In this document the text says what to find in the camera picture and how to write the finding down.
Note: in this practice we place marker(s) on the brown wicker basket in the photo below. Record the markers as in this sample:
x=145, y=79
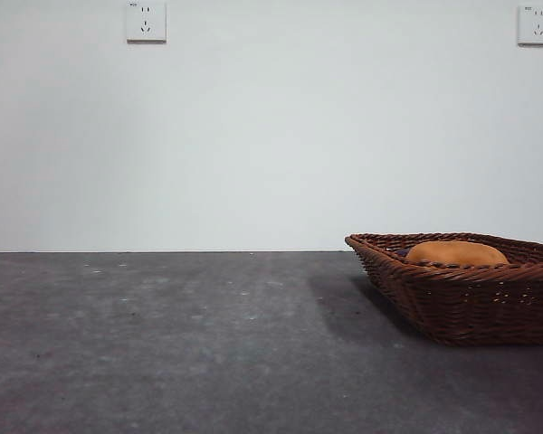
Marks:
x=470, y=307

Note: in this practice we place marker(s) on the white wall socket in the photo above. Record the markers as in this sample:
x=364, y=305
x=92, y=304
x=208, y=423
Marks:
x=146, y=22
x=534, y=25

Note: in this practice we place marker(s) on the brown potato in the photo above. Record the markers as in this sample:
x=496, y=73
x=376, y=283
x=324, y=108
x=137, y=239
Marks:
x=457, y=253

